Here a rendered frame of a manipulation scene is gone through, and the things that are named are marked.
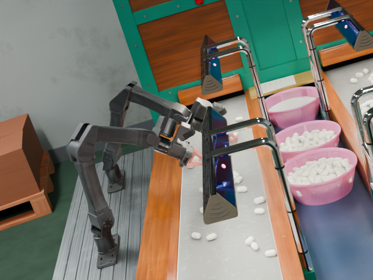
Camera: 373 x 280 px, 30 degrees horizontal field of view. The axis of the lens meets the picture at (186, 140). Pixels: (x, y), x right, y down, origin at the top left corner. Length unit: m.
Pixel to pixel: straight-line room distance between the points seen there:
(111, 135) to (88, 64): 3.02
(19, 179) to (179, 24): 1.89
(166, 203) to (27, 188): 2.37
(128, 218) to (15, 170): 2.10
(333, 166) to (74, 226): 1.03
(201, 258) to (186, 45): 1.42
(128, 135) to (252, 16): 1.10
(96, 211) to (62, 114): 3.15
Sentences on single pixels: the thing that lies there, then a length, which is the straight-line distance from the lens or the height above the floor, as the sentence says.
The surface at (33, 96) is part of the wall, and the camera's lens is 5.48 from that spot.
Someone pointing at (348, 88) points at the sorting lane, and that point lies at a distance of 3.08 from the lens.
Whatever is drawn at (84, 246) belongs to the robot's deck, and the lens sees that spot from 2.59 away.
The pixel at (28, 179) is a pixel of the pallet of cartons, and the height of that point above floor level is 0.27.
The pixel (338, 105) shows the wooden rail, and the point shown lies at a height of 0.76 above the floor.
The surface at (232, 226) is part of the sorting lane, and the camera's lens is 2.21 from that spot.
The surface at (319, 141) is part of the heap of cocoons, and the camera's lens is 2.62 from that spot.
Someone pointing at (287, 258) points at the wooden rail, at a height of 0.77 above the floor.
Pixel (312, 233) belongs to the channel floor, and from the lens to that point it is 2.19.
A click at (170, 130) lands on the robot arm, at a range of 2.48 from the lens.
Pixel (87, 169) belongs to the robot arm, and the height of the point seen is 0.99.
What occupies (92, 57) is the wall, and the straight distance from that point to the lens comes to 5.34.
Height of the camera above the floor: 1.79
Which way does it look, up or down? 20 degrees down
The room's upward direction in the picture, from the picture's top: 18 degrees counter-clockwise
